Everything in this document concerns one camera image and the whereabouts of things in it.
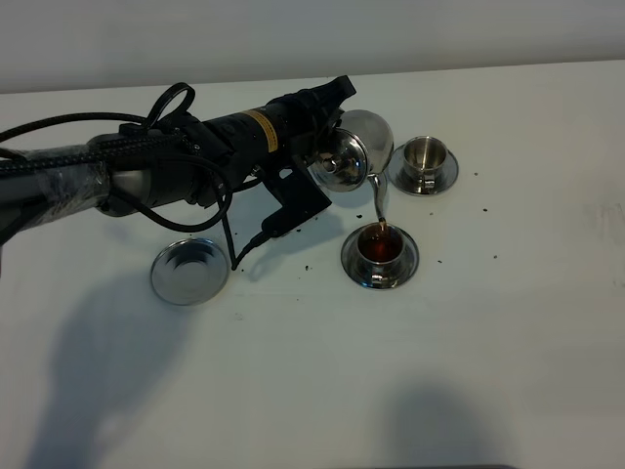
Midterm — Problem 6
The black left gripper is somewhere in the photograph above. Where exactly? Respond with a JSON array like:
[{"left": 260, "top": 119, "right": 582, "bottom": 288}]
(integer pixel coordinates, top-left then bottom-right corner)
[{"left": 263, "top": 75, "right": 355, "bottom": 166}]

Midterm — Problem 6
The stainless steel teapot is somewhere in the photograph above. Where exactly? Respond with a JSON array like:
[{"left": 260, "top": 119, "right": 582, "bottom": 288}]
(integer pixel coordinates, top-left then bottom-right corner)
[{"left": 310, "top": 109, "right": 395, "bottom": 225}]

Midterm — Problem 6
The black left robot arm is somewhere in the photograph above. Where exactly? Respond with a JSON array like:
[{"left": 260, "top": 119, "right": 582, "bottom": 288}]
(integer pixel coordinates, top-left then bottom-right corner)
[{"left": 1, "top": 76, "right": 355, "bottom": 246}]

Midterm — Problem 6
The far stainless steel saucer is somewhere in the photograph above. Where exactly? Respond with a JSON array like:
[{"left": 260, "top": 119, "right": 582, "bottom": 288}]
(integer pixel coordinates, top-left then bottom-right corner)
[{"left": 386, "top": 142, "right": 459, "bottom": 196}]

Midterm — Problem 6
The stainless steel saucer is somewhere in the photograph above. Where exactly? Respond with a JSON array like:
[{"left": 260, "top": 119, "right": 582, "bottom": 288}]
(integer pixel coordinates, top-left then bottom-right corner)
[
  {"left": 386, "top": 142, "right": 459, "bottom": 196},
  {"left": 340, "top": 225, "right": 420, "bottom": 290}
]

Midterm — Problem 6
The far stainless steel teacup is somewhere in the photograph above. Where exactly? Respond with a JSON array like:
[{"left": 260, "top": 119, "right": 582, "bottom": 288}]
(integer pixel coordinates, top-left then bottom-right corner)
[{"left": 403, "top": 136, "right": 448, "bottom": 193}]

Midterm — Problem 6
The stainless steel teacup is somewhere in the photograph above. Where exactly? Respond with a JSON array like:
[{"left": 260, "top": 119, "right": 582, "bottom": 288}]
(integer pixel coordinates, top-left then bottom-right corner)
[
  {"left": 356, "top": 221, "right": 404, "bottom": 289},
  {"left": 403, "top": 136, "right": 448, "bottom": 193}
]

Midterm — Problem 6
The near stainless steel teacup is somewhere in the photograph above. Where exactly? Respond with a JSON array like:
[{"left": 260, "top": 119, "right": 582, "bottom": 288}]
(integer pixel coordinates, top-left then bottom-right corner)
[{"left": 356, "top": 221, "right": 404, "bottom": 289}]

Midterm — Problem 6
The near stainless steel saucer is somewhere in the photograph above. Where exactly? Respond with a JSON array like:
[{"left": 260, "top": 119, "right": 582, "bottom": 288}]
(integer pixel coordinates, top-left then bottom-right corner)
[{"left": 340, "top": 225, "right": 420, "bottom": 290}]

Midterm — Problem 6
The steel saucer under teapot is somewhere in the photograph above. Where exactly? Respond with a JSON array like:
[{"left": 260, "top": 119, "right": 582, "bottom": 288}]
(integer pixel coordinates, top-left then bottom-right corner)
[{"left": 149, "top": 237, "right": 229, "bottom": 306}]

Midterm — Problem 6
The braided left camera cable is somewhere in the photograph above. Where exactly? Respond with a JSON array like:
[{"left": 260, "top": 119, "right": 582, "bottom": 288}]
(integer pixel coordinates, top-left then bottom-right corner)
[{"left": 0, "top": 81, "right": 274, "bottom": 273}]

